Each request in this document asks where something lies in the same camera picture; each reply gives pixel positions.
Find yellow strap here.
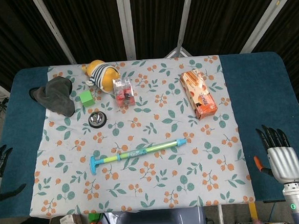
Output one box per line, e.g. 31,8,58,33
249,202,258,223

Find crumpled dark grey cloth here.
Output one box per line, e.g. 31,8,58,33
28,75,76,120

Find silver call bell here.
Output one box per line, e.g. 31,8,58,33
88,111,108,129

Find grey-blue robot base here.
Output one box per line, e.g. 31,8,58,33
113,206,207,224

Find green foam cube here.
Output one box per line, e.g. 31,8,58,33
79,90,96,108

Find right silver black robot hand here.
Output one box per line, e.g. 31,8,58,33
251,122,299,187

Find floral leaf print tablecloth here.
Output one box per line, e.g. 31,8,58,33
19,52,257,219

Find clear pack of red cartons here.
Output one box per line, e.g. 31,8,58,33
112,76,136,108

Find small green block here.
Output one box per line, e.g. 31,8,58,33
88,212,103,223

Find green and blue plastic stick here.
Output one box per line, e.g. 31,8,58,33
88,140,180,176

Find white partition post with foot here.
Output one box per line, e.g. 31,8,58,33
161,0,201,59

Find orange snack package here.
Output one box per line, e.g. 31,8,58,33
179,68,219,121

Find yellow plush toy striped shirt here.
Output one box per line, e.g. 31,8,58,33
81,58,122,94

